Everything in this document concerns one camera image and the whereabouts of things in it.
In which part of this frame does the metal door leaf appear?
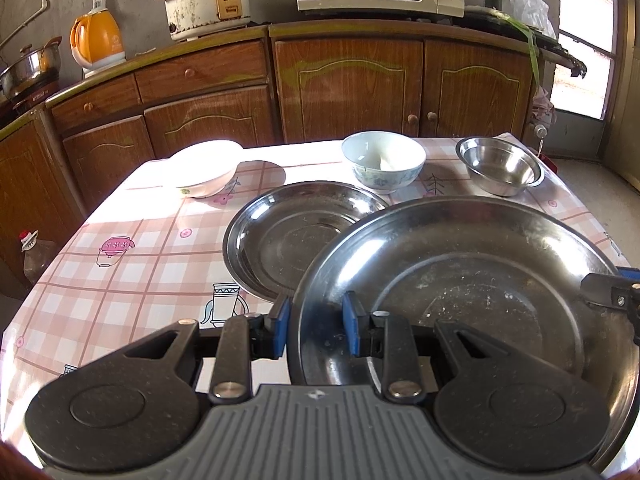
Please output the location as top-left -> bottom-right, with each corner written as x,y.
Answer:
605,0 -> 640,186

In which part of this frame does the small steel bowl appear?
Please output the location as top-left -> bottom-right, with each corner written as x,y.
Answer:
455,136 -> 546,197

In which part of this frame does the clear plastic bag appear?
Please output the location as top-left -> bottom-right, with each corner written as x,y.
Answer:
509,0 -> 557,38

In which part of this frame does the pink hanging cloth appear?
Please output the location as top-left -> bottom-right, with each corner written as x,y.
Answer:
530,85 -> 556,131

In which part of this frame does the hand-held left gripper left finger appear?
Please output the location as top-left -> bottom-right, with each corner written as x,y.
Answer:
122,296 -> 292,406

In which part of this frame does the wooden side cabinet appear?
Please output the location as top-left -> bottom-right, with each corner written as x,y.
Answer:
0,105 -> 86,301

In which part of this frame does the dark induction cooker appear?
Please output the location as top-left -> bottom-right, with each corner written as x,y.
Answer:
10,80 -> 61,111

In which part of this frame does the orange electric kettle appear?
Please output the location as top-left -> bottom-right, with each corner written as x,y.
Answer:
69,8 -> 127,78

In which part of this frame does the large steel plate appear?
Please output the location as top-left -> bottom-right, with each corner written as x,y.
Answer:
289,195 -> 640,473

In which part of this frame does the blue patterned white bowl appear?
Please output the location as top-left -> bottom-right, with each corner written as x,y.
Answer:
341,131 -> 427,195

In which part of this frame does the plastic oil bottle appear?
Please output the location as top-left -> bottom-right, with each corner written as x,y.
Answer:
19,230 -> 58,286

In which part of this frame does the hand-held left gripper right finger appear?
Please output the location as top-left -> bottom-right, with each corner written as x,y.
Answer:
342,291 -> 546,405

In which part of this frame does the metal framed glass door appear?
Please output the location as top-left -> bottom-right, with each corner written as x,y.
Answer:
550,0 -> 621,121

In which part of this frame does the black countertop slab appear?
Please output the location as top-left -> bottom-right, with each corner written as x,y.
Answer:
465,5 -> 586,78

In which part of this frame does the green scallion leaf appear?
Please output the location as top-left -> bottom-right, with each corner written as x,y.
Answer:
505,12 -> 543,86

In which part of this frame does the wooden cabinet with drawers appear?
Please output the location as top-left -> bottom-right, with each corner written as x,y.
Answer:
46,25 -> 278,211

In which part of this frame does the pink plaid tablecloth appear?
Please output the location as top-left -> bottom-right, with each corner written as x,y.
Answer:
0,132 -> 626,471

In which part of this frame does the white rice cooker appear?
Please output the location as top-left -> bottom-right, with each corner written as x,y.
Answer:
154,0 -> 252,42

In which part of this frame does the steel cooking pot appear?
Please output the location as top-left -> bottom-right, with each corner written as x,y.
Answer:
0,36 -> 63,100

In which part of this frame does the plain white bowl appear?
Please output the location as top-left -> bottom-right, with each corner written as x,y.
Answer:
167,140 -> 244,199

